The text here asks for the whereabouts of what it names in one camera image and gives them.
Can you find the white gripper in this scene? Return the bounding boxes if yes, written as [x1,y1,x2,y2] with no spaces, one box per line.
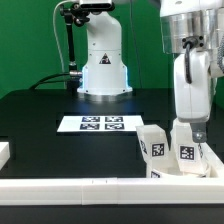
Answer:
[174,50,211,143]

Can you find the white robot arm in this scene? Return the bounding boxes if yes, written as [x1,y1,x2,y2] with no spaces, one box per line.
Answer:
[160,0,224,143]

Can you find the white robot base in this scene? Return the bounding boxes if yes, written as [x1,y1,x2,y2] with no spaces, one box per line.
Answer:
[77,12,132,99]

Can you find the white sheet with tags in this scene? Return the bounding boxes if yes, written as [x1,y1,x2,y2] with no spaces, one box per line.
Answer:
[57,115,143,133]

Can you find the white front wall barrier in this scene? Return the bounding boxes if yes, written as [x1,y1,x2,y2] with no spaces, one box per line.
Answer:
[0,178,224,205]

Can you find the camera on mount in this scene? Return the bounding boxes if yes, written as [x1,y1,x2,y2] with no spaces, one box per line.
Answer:
[79,0,114,12]

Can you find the black cables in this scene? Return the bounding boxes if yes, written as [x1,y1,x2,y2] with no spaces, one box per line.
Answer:
[29,70,83,90]

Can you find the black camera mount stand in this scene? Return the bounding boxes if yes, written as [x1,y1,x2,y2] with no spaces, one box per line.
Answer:
[60,3,89,91]

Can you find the white cable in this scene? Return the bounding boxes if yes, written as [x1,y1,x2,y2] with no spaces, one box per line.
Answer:
[52,0,81,74]

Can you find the white left wall barrier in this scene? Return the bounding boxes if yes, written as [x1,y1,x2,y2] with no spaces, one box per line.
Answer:
[0,142,10,170]

